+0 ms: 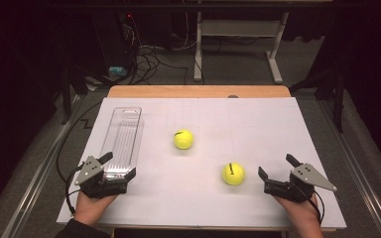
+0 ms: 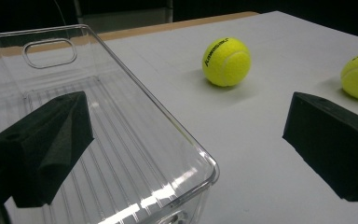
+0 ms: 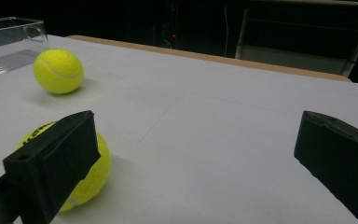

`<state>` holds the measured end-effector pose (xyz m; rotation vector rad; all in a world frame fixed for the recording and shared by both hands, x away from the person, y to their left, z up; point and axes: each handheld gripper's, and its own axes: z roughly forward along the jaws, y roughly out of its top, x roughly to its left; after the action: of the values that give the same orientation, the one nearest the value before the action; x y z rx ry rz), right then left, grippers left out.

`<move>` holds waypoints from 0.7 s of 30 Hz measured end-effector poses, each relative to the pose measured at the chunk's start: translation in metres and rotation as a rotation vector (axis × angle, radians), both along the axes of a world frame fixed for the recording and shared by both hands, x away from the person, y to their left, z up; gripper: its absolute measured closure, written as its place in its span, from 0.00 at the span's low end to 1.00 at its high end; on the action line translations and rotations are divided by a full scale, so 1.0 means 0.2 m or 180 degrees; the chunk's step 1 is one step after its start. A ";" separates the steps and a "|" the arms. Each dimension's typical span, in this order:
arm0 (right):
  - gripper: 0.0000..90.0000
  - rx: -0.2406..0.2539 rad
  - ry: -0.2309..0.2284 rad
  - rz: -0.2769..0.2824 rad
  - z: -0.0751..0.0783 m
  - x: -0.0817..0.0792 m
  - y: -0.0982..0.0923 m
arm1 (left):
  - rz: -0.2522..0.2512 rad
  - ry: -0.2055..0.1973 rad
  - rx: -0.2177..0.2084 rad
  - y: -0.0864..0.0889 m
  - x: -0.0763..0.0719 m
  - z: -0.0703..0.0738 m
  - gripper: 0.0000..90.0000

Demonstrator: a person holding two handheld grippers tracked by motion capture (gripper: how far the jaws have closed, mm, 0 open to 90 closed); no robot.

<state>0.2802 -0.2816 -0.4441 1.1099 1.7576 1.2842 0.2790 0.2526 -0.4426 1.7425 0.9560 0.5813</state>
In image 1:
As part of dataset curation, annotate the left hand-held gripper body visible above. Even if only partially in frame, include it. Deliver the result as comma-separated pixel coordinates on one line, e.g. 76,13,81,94
73,156,129,199

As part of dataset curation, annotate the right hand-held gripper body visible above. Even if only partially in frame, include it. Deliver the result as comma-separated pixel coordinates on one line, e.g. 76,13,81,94
263,163,338,203

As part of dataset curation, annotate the clear plastic container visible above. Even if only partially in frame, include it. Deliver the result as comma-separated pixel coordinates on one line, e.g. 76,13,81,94
99,106,145,181

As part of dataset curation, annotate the yellow tennis ball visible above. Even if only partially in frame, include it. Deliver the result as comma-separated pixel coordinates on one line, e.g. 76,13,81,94
221,162,246,186
173,128,194,151

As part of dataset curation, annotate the person's left hand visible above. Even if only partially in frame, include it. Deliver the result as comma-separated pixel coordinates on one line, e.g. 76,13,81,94
73,191,119,228

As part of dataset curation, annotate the person's right hand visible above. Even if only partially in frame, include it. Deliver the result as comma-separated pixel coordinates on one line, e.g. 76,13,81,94
272,194,323,230

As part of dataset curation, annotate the white board sheet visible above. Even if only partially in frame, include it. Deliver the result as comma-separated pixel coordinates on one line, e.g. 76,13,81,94
56,96,348,230

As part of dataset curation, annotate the black stand leg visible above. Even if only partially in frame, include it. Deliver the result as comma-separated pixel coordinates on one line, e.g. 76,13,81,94
60,64,92,126
289,65,346,134

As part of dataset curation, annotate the teal object on floor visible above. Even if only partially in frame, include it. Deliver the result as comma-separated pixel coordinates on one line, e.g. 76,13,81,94
108,65,128,77

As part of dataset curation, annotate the wooden table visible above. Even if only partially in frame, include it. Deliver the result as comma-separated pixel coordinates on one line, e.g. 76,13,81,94
106,84,336,238

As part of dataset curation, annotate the dark computer tower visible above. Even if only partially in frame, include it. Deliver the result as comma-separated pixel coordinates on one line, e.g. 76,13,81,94
90,11,137,72

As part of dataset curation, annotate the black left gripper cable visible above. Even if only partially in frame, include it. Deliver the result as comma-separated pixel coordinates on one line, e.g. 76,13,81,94
64,164,85,215

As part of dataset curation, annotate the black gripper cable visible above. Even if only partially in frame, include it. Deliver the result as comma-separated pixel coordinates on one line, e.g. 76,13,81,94
64,164,85,215
307,189,325,226

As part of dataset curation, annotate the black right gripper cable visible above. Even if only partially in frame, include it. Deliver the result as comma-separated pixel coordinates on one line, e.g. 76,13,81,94
307,189,325,226

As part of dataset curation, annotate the black floor cable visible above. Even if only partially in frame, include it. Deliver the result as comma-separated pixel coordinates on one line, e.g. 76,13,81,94
56,100,104,184

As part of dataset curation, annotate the metal floor rail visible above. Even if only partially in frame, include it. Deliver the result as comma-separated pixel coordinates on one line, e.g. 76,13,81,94
317,98,381,238
0,93,83,238

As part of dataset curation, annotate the tangle of floor cables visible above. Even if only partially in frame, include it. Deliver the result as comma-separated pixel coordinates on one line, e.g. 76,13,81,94
120,13,194,86

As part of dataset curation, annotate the white metal desk frame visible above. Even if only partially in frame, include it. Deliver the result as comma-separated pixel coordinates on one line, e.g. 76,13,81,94
192,0,291,85

